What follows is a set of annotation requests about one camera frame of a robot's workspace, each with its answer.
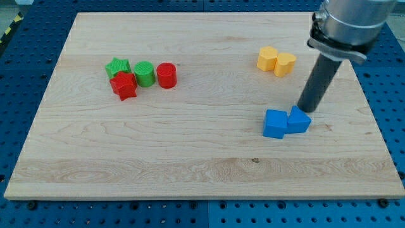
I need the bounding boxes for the green cylinder block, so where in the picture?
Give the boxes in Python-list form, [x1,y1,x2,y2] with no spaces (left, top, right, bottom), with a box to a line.
[134,61,156,87]

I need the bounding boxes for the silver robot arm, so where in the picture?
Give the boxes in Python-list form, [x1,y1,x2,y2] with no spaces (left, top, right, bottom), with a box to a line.
[307,0,397,65]

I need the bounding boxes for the blue cube block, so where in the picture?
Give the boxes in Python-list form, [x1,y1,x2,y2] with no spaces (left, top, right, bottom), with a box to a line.
[263,110,288,139]

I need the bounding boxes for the red cylinder block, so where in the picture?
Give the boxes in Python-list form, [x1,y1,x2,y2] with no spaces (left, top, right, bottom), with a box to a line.
[156,63,177,89]

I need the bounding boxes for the wooden board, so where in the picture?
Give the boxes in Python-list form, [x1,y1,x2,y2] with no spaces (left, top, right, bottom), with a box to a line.
[4,13,404,200]

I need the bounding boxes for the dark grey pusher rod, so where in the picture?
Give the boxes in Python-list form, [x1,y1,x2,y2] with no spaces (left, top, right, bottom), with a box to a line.
[297,54,342,113]

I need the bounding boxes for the red star block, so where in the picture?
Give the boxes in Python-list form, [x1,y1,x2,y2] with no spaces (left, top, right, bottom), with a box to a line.
[109,71,137,101]

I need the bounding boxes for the yellow heart block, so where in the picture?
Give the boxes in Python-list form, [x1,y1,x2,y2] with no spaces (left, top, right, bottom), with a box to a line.
[273,53,297,77]

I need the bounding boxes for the green star block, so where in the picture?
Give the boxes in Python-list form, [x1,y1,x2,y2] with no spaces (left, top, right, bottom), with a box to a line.
[105,57,131,79]

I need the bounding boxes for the blue triangle block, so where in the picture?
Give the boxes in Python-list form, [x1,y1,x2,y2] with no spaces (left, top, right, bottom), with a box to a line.
[287,106,312,134]

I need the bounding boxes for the yellow hexagon block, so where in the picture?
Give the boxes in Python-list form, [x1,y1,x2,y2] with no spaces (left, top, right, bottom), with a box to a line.
[256,46,278,72]

